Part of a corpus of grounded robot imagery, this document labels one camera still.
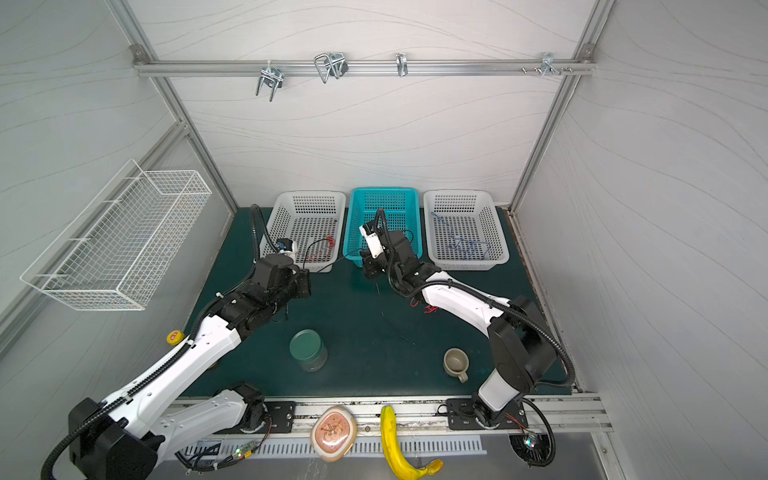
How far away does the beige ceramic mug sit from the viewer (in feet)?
2.57

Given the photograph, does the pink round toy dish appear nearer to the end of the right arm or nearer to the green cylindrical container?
the green cylindrical container

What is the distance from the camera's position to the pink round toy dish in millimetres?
680

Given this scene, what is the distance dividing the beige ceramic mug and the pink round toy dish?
282mm
